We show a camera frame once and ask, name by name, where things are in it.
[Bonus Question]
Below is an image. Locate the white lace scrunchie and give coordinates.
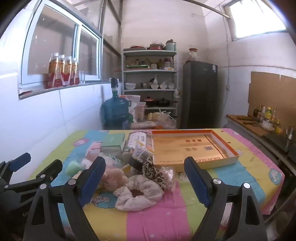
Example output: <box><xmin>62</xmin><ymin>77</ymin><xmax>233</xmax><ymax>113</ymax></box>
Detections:
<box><xmin>113</xmin><ymin>174</ymin><xmax>164</xmax><ymax>211</ymax></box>

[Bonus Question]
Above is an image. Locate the clear plastic bag of food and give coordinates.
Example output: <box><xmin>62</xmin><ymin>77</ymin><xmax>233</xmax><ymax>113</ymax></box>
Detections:
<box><xmin>148</xmin><ymin>110</ymin><xmax>178</xmax><ymax>130</ymax></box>

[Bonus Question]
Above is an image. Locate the orange drink bottle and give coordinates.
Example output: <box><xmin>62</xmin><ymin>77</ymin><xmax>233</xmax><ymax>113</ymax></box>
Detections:
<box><xmin>65</xmin><ymin>56</ymin><xmax>73</xmax><ymax>86</ymax></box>
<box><xmin>71</xmin><ymin>58</ymin><xmax>79</xmax><ymax>85</ymax></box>
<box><xmin>58</xmin><ymin>54</ymin><xmax>66</xmax><ymax>87</ymax></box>
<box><xmin>47</xmin><ymin>53</ymin><xmax>59</xmax><ymax>89</ymax></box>

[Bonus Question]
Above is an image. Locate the pink sheer scrunchie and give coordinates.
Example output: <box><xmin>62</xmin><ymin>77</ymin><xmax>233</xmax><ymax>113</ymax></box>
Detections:
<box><xmin>161</xmin><ymin>166</ymin><xmax>177</xmax><ymax>192</ymax></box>

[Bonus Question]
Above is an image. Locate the orange cardboard box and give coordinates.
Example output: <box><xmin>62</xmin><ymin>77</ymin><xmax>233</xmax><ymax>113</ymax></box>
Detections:
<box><xmin>151</xmin><ymin>129</ymin><xmax>240</xmax><ymax>172</ymax></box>

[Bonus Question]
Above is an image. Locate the leopard print scrunchie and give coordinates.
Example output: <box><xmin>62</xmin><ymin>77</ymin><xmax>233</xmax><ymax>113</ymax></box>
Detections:
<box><xmin>142</xmin><ymin>159</ymin><xmax>167</xmax><ymax>190</ymax></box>

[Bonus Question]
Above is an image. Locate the sliding glass window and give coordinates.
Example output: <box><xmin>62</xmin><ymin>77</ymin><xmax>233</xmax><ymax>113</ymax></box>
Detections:
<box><xmin>20</xmin><ymin>0</ymin><xmax>102</xmax><ymax>87</ymax></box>

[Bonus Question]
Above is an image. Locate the clear plastic hair-tie packet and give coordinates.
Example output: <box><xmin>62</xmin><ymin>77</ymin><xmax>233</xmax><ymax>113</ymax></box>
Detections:
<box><xmin>135</xmin><ymin>141</ymin><xmax>155</xmax><ymax>160</ymax></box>

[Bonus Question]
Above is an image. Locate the grey kitchen counter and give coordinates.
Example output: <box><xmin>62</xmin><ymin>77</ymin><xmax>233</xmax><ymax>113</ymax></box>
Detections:
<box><xmin>226</xmin><ymin>114</ymin><xmax>296</xmax><ymax>179</ymax></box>

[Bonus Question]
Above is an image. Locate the black cooking pot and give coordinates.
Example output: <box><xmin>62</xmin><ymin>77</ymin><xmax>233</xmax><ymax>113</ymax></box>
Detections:
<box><xmin>156</xmin><ymin>98</ymin><xmax>177</xmax><ymax>107</ymax></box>

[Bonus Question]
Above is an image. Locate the green plush ball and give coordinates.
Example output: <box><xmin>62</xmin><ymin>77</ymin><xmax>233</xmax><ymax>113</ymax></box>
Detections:
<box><xmin>66</xmin><ymin>161</ymin><xmax>85</xmax><ymax>176</ymax></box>

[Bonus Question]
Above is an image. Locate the pink plastic bin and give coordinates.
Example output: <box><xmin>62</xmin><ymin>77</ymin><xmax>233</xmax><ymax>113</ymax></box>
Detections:
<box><xmin>135</xmin><ymin>102</ymin><xmax>146</xmax><ymax>122</ymax></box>

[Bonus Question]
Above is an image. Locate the black induction cooker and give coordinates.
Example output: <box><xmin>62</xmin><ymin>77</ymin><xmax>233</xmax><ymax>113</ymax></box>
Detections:
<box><xmin>264</xmin><ymin>132</ymin><xmax>290</xmax><ymax>151</ymax></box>

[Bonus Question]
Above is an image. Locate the floral tissue pack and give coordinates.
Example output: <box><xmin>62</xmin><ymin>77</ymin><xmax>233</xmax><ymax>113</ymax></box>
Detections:
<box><xmin>122</xmin><ymin>132</ymin><xmax>154</xmax><ymax>164</ymax></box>

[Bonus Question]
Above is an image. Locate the dark grey fridge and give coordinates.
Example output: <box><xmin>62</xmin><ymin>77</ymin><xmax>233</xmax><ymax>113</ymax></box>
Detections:
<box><xmin>183</xmin><ymin>61</ymin><xmax>218</xmax><ymax>129</ymax></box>

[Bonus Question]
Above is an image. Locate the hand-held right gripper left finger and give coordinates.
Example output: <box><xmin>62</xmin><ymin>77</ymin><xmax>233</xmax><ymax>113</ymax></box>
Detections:
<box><xmin>23</xmin><ymin>156</ymin><xmax>107</xmax><ymax>241</ymax></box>

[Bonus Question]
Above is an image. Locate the white bowl on counter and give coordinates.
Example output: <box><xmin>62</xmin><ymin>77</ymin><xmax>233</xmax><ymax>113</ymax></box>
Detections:
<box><xmin>261</xmin><ymin>119</ymin><xmax>275</xmax><ymax>130</ymax></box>

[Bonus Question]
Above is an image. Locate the black hair tie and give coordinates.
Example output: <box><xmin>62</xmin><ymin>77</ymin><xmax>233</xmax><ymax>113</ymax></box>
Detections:
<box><xmin>128</xmin><ymin>156</ymin><xmax>148</xmax><ymax>170</ymax></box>

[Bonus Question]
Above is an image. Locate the pink fluffy scrunchie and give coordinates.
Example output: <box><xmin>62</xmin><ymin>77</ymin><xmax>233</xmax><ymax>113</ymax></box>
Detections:
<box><xmin>81</xmin><ymin>158</ymin><xmax>96</xmax><ymax>170</ymax></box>

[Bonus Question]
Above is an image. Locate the metal pole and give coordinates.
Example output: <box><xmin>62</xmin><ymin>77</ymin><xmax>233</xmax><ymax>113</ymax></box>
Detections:
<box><xmin>201</xmin><ymin>0</ymin><xmax>229</xmax><ymax>18</ymax></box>

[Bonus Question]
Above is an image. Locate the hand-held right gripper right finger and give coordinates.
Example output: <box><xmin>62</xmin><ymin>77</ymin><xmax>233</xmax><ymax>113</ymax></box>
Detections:
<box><xmin>184</xmin><ymin>156</ymin><xmax>269</xmax><ymax>241</ymax></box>

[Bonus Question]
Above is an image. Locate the small high window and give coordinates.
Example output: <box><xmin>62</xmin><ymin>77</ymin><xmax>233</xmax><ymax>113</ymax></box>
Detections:
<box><xmin>223</xmin><ymin>0</ymin><xmax>287</xmax><ymax>41</ymax></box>

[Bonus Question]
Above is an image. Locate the striped cartoon blanket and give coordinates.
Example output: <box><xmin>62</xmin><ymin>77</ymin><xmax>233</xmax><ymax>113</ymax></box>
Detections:
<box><xmin>25</xmin><ymin>128</ymin><xmax>285</xmax><ymax>241</ymax></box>

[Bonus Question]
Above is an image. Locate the glass jar with red lid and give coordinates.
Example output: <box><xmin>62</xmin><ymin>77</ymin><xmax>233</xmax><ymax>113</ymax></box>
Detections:
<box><xmin>188</xmin><ymin>48</ymin><xmax>199</xmax><ymax>62</ymax></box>

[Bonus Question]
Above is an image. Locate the grey metal shelf rack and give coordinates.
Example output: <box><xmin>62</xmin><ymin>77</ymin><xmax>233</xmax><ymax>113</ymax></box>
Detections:
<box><xmin>122</xmin><ymin>50</ymin><xmax>178</xmax><ymax>126</ymax></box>

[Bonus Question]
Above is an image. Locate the row of seasoning jars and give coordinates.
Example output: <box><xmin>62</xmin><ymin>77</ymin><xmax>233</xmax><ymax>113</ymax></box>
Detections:
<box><xmin>126</xmin><ymin>58</ymin><xmax>173</xmax><ymax>69</ymax></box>

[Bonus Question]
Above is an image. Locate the small green-topped box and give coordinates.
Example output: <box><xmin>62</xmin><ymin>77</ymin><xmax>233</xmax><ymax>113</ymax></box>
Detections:
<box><xmin>100</xmin><ymin>134</ymin><xmax>125</xmax><ymax>154</ymax></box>

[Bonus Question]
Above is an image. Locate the teal canister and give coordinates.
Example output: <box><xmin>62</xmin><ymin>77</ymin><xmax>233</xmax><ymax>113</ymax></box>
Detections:
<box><xmin>165</xmin><ymin>39</ymin><xmax>177</xmax><ymax>51</ymax></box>

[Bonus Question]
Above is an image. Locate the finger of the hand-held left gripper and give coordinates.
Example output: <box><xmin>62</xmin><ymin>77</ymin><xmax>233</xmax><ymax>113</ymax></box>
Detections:
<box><xmin>0</xmin><ymin>152</ymin><xmax>31</xmax><ymax>186</ymax></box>
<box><xmin>5</xmin><ymin>159</ymin><xmax>63</xmax><ymax>197</ymax></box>

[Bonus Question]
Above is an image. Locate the teddy bear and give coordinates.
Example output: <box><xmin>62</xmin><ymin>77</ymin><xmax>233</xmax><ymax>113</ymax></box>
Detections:
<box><xmin>99</xmin><ymin>168</ymin><xmax>129</xmax><ymax>192</ymax></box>

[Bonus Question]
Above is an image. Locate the blue water jug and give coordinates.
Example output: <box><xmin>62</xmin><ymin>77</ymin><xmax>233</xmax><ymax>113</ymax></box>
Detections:
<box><xmin>101</xmin><ymin>97</ymin><xmax>130</xmax><ymax>129</ymax></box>

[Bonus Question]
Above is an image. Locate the black water pump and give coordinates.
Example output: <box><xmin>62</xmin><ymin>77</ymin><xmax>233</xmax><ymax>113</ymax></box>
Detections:
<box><xmin>110</xmin><ymin>77</ymin><xmax>119</xmax><ymax>98</ymax></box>

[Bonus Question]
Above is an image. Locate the white printed sack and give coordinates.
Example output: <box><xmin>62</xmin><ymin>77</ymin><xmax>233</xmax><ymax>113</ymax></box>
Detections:
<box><xmin>124</xmin><ymin>95</ymin><xmax>141</xmax><ymax>109</ymax></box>

